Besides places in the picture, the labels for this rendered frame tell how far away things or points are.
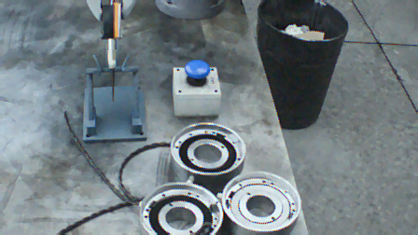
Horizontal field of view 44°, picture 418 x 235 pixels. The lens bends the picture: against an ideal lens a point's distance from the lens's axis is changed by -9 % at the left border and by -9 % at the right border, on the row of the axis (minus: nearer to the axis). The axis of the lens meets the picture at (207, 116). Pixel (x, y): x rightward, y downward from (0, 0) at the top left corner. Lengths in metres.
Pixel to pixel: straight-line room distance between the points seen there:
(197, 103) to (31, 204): 0.31
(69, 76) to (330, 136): 1.35
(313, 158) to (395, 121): 0.47
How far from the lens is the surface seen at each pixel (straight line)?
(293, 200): 0.75
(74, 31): 1.11
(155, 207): 0.72
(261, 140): 0.87
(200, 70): 0.87
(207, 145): 0.81
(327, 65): 1.96
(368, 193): 1.97
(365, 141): 2.17
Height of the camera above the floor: 1.38
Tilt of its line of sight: 41 degrees down
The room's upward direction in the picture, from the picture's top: 5 degrees clockwise
